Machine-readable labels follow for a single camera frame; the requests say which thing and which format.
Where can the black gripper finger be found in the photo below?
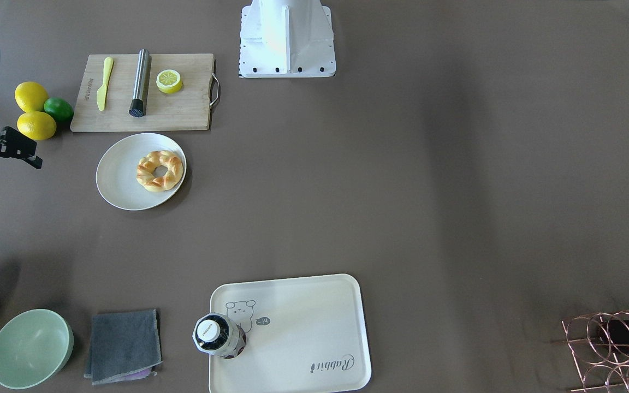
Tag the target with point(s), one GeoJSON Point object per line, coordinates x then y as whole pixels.
{"type": "Point", "coordinates": [14, 144]}

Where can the white round plate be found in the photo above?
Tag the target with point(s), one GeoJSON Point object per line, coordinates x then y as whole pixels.
{"type": "Point", "coordinates": [116, 175]}

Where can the braided donut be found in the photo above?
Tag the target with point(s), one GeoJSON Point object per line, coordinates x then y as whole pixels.
{"type": "Point", "coordinates": [174, 170]}

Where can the brown tea bottle on tray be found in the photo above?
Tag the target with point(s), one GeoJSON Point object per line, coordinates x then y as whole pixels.
{"type": "Point", "coordinates": [217, 335]}

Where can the cream rabbit tray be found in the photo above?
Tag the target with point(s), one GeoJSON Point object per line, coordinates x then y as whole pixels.
{"type": "Point", "coordinates": [303, 335]}

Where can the whole lemon lower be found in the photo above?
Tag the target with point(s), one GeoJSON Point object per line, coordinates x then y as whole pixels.
{"type": "Point", "coordinates": [37, 125]}

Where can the whole lemon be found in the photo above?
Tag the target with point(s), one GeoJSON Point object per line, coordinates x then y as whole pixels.
{"type": "Point", "coordinates": [37, 125]}
{"type": "Point", "coordinates": [31, 96]}

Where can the whole lemon upper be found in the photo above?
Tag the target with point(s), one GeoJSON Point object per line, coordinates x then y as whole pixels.
{"type": "Point", "coordinates": [31, 96]}

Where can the green lime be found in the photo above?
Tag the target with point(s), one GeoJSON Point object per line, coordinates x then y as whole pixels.
{"type": "Point", "coordinates": [60, 110]}

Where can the yellow plastic knife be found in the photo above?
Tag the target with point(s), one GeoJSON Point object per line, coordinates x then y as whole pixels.
{"type": "Point", "coordinates": [108, 64]}

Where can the steel muddler black tip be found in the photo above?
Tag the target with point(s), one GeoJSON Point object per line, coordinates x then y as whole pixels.
{"type": "Point", "coordinates": [141, 85]}

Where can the lemon half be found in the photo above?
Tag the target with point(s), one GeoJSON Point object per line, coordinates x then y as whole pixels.
{"type": "Point", "coordinates": [169, 81]}

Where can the bamboo cutting board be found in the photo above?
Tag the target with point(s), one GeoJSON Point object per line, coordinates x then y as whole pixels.
{"type": "Point", "coordinates": [186, 110]}

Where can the mint green bowl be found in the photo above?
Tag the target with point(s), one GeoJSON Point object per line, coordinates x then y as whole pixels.
{"type": "Point", "coordinates": [34, 346]}

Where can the grey folded cloth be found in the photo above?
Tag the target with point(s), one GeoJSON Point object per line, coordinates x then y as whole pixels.
{"type": "Point", "coordinates": [124, 346]}

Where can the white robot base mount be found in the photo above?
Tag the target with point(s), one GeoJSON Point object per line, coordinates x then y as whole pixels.
{"type": "Point", "coordinates": [286, 39]}

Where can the copper wire bottle rack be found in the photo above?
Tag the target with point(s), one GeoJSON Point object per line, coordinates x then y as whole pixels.
{"type": "Point", "coordinates": [599, 346]}

